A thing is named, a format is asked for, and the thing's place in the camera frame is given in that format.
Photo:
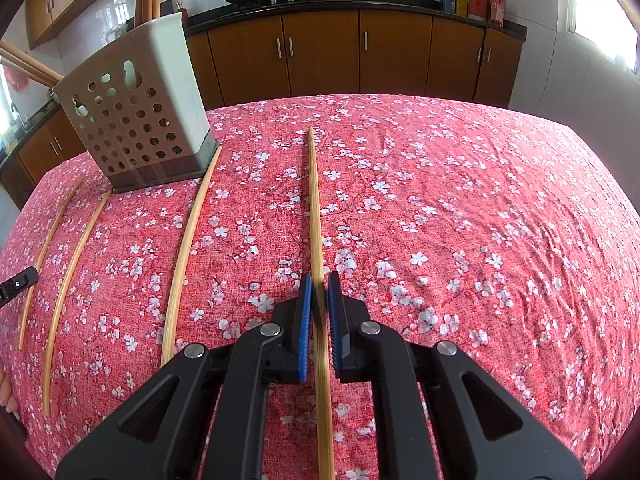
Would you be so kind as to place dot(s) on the blue and yellow box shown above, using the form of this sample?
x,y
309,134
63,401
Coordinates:
x,y
456,6

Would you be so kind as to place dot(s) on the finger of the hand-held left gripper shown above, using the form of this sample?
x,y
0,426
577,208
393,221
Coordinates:
x,y
17,285

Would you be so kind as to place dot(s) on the hanging red plastic bag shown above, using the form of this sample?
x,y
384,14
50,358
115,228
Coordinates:
x,y
15,80

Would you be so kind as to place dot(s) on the red floral tablecloth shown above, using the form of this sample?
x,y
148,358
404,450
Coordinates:
x,y
450,210

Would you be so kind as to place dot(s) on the large bright window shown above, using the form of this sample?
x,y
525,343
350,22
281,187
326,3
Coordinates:
x,y
605,10

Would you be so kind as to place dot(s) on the dark wooden cutting board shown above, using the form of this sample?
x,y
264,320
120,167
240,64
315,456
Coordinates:
x,y
167,8

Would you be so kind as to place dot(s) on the beige perforated chopstick holder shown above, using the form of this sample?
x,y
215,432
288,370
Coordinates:
x,y
140,125

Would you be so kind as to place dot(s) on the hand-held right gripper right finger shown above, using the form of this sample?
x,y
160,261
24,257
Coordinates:
x,y
336,330

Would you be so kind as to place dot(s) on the metal faucet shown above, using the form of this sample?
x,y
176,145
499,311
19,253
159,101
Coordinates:
x,y
16,112

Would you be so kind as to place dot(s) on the tall red bottle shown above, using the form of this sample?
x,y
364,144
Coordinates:
x,y
496,7

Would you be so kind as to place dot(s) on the wooden base cabinets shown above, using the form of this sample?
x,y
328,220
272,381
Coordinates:
x,y
400,55

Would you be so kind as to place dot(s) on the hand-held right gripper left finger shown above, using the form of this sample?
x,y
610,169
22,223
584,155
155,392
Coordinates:
x,y
304,330

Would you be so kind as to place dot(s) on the person's left hand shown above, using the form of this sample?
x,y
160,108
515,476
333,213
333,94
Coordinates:
x,y
4,390

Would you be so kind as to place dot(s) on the black kitchen countertop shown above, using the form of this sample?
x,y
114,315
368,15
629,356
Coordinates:
x,y
400,2

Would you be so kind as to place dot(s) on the black gas stove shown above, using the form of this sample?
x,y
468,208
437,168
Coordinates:
x,y
287,0

